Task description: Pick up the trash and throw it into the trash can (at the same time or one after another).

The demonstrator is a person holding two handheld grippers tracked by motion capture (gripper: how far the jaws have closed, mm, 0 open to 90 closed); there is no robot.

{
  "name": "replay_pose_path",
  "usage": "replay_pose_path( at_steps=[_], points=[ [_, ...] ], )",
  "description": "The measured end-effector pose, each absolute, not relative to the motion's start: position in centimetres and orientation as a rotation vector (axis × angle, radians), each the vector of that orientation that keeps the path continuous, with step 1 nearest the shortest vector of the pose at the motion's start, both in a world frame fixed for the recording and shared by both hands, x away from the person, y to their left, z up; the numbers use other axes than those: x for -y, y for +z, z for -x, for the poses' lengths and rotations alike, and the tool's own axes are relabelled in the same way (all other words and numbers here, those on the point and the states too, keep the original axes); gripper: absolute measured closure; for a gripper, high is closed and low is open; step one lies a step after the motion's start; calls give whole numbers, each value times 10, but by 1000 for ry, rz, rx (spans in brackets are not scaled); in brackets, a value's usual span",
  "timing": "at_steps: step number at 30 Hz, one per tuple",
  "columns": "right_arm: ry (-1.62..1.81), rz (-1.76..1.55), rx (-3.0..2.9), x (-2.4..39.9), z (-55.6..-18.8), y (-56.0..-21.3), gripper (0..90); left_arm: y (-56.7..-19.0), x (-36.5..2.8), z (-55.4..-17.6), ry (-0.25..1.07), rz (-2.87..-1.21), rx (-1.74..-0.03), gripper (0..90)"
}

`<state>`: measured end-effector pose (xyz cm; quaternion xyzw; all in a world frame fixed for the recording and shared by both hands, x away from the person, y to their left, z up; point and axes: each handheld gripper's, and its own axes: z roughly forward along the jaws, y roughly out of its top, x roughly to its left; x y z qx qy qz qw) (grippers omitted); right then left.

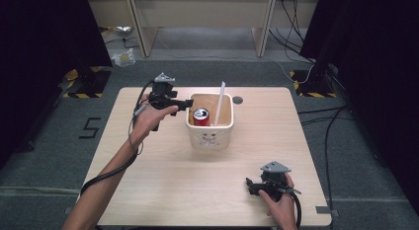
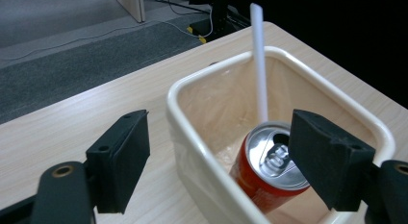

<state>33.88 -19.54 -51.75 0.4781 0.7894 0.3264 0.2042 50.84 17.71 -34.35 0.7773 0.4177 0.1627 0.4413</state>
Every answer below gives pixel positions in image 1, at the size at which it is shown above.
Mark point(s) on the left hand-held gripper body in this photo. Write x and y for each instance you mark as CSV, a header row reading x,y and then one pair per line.
x,y
160,95

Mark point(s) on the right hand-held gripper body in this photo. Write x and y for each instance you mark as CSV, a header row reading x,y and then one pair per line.
x,y
275,179

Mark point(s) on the red drink can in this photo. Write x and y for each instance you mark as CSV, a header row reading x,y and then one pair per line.
x,y
201,117

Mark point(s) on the white paper straw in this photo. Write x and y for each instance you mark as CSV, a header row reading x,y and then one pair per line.
x,y
220,101

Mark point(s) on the white plastic bin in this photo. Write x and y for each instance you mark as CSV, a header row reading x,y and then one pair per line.
x,y
210,138

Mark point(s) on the person's left hand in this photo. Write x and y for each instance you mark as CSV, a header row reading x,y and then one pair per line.
x,y
146,121

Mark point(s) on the person's right hand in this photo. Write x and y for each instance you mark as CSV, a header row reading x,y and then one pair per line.
x,y
283,210

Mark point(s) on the dark round table grommet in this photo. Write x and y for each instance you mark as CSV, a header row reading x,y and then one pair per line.
x,y
237,100

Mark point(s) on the clear plastic bag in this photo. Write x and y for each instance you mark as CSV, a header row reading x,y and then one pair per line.
x,y
123,58

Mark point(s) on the grey tape piece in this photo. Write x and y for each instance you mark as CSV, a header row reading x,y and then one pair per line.
x,y
68,210
326,211

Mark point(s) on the stand base with hazard tape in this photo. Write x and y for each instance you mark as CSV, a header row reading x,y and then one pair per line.
x,y
313,88
85,83

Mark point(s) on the crumpled foil bag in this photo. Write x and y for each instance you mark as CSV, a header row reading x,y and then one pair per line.
x,y
120,30

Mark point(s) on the black curtain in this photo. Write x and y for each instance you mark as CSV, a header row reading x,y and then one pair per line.
x,y
39,59
378,75

